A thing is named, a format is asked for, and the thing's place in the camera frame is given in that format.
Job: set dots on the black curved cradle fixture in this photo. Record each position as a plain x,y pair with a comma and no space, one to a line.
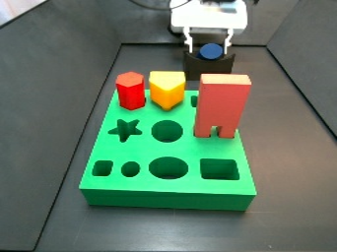
197,66

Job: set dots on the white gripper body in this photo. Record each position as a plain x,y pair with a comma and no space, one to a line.
209,14

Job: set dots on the blue oval cylinder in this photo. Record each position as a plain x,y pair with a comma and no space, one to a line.
210,51

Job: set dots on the green shape sorter board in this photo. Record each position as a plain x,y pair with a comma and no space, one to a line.
149,163

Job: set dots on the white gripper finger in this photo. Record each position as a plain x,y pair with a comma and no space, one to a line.
189,40
226,42

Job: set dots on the pink arch block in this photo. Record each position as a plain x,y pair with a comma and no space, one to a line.
224,93

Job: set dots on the red hexagonal prism block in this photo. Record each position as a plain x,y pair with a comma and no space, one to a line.
130,85

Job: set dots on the yellow pentagon prism block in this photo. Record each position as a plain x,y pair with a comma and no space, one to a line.
168,86

